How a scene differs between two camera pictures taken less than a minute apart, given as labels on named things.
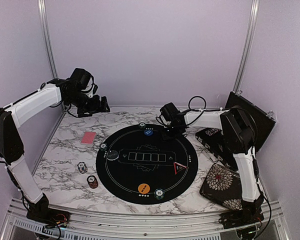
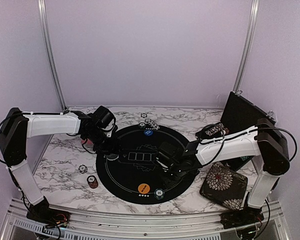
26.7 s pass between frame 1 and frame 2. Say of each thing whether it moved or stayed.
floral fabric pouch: stayed
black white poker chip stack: moved
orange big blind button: stayed
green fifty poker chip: stayed
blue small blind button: stayed
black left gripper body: moved
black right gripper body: moved
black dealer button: stayed
